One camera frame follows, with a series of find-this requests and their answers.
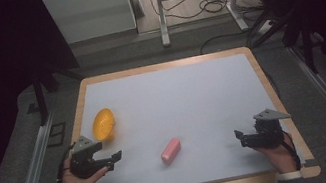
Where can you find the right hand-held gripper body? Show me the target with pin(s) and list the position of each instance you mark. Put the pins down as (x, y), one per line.
(267, 130)

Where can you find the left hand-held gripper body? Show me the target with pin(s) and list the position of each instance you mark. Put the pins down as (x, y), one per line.
(84, 152)

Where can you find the person's right hand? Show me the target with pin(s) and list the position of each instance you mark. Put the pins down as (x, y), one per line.
(279, 157)

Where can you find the black square floor marker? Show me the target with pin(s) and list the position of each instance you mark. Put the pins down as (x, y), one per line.
(57, 134)

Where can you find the orange fruit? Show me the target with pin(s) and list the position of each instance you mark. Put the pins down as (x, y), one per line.
(103, 124)

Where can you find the pink oblong block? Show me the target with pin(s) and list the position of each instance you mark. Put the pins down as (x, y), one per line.
(171, 151)

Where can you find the black tripod stand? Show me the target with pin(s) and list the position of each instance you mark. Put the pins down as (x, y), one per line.
(41, 92)
(296, 30)

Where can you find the white power strip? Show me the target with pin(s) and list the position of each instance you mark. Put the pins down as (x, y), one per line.
(265, 27)

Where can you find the white cabinet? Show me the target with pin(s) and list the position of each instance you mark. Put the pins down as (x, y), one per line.
(90, 14)

